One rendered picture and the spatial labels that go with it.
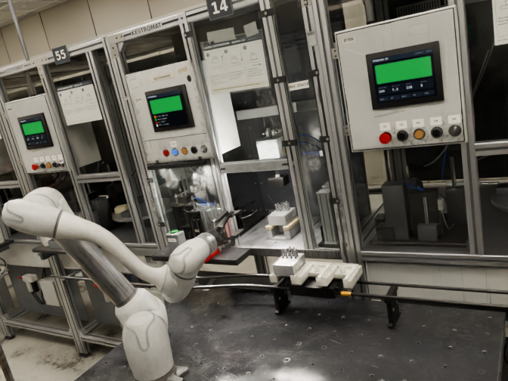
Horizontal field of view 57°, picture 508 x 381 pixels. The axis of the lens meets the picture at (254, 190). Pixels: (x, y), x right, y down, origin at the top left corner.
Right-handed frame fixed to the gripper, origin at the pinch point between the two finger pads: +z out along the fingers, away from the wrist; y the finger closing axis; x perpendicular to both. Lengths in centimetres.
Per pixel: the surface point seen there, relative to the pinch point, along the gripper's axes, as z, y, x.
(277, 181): 39.4, 6.4, -1.3
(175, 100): 18, 54, 33
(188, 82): 21, 61, 24
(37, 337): 30, -112, 243
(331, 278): 5.5, -26.6, -37.0
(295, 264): 3.7, -20.4, -22.5
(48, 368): 4, -112, 191
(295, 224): 39.9, -16.5, -6.6
